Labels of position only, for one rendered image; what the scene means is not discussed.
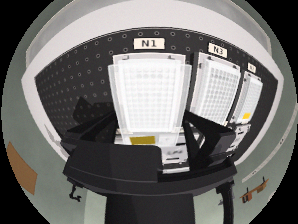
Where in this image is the white operator panel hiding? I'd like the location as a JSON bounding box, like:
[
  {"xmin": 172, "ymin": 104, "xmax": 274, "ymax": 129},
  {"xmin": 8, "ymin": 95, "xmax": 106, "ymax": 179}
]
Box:
[{"xmin": 164, "ymin": 167, "xmax": 189, "ymax": 173}]

